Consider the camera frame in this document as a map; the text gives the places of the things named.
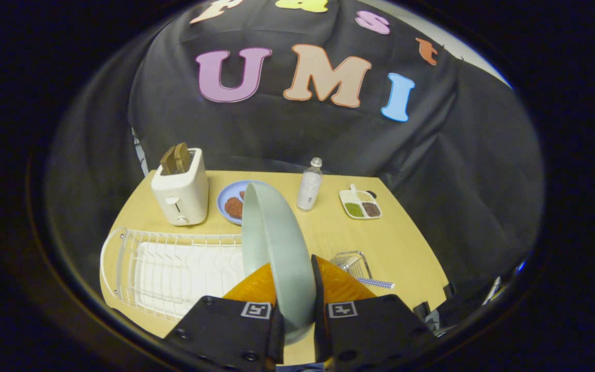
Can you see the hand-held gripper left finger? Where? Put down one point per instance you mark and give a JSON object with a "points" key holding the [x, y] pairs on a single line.
{"points": [[235, 330]]}

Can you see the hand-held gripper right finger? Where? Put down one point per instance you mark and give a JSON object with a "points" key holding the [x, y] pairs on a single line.
{"points": [[375, 330]]}

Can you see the pale green plate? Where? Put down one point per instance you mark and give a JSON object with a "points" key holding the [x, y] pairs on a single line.
{"points": [[277, 243]]}

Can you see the blue plate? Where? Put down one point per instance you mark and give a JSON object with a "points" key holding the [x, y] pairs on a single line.
{"points": [[229, 199]]}

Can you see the white divided tray of grains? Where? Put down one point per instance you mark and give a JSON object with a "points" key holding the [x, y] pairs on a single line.
{"points": [[360, 203]]}

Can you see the white toaster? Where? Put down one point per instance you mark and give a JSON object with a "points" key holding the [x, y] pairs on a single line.
{"points": [[184, 194]]}

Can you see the clear plastic bottle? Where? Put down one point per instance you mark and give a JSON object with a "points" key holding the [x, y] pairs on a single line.
{"points": [[309, 187]]}

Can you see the brown toast slice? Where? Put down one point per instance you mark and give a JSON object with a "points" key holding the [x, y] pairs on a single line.
{"points": [[168, 161], [183, 157]]}

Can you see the black backdrop cloth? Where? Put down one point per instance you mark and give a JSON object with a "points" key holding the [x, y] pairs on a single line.
{"points": [[297, 134]]}

